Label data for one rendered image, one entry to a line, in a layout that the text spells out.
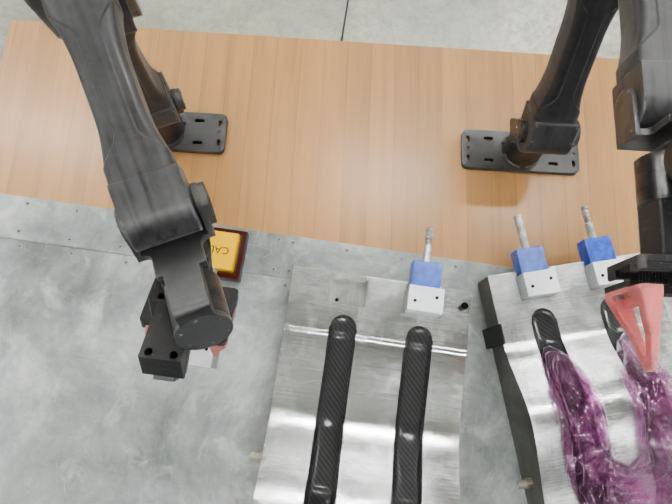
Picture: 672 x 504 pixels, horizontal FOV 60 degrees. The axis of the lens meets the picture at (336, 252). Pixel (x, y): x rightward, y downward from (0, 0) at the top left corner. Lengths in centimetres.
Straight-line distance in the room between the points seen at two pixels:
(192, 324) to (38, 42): 75
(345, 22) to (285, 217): 126
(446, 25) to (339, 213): 130
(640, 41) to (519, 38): 155
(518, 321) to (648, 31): 44
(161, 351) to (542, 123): 61
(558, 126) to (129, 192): 61
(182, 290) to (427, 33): 170
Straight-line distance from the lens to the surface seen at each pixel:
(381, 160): 101
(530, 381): 89
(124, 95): 59
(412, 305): 82
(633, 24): 70
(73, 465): 98
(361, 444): 83
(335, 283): 87
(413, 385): 85
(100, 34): 61
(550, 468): 89
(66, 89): 114
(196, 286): 56
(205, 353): 78
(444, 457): 84
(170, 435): 94
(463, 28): 218
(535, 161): 104
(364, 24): 213
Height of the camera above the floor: 172
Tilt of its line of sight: 75 degrees down
